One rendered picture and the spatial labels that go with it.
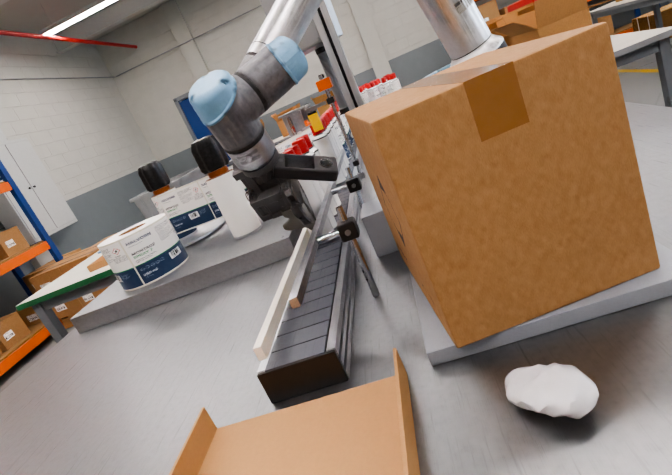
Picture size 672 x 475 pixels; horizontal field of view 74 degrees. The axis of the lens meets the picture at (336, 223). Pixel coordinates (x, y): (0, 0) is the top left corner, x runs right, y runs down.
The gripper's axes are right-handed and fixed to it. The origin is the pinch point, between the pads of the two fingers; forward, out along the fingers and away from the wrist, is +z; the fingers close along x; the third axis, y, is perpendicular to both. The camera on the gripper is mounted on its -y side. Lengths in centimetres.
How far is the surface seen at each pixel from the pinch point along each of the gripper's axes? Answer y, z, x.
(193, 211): 51, 25, -50
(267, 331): 3.5, -15.6, 31.2
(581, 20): -128, 80, -147
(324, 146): 0, 20, -50
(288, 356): 1.5, -13.7, 34.6
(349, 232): -9.3, -11.9, 16.4
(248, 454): 6.9, -14.6, 45.2
